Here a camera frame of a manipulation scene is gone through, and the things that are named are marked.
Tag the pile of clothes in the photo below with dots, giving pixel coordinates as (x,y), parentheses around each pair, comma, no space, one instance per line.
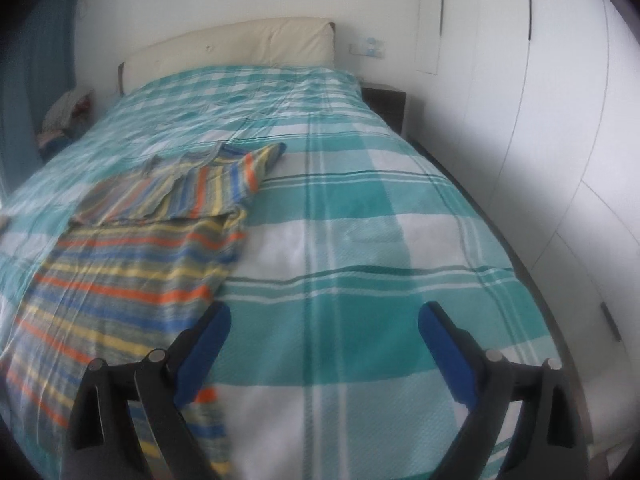
(65,115)

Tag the bed with checked teal blanket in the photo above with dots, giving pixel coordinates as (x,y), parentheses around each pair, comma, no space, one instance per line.
(360,240)

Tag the dark nightstand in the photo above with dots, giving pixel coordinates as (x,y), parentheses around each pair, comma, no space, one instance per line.
(385,105)

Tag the wall socket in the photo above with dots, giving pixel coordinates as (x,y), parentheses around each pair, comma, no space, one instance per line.
(369,47)

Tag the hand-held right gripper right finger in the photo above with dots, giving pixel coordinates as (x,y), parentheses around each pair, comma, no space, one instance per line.
(445,355)

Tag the cream padded headboard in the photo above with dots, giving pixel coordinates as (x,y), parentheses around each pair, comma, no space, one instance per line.
(235,45)

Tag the teal curtain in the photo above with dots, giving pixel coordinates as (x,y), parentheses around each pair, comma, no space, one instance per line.
(35,70)

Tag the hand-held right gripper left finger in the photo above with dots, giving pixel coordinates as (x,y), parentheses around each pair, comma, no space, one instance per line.
(205,350)

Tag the striped knit shirt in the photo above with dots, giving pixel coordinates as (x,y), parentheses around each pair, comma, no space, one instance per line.
(125,270)

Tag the white wardrobe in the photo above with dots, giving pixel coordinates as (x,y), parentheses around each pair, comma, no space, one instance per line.
(550,110)

